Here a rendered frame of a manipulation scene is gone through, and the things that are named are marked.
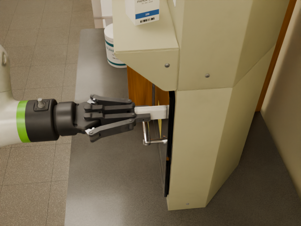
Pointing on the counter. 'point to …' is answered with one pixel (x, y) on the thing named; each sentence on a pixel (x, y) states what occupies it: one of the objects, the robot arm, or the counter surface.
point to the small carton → (142, 10)
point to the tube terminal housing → (217, 89)
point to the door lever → (149, 136)
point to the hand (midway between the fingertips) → (150, 113)
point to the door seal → (171, 138)
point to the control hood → (148, 45)
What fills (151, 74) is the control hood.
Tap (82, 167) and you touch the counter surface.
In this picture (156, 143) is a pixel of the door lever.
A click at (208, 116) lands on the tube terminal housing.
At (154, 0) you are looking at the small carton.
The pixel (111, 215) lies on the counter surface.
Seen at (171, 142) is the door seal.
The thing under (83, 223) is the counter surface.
